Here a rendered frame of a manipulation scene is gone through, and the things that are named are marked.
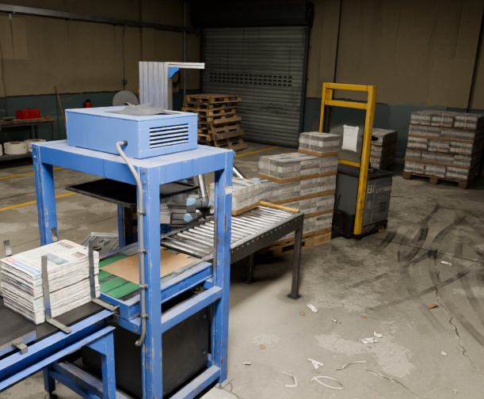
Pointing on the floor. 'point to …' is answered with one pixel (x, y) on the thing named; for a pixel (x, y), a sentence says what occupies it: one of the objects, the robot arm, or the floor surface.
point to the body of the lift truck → (379, 207)
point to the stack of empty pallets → (203, 104)
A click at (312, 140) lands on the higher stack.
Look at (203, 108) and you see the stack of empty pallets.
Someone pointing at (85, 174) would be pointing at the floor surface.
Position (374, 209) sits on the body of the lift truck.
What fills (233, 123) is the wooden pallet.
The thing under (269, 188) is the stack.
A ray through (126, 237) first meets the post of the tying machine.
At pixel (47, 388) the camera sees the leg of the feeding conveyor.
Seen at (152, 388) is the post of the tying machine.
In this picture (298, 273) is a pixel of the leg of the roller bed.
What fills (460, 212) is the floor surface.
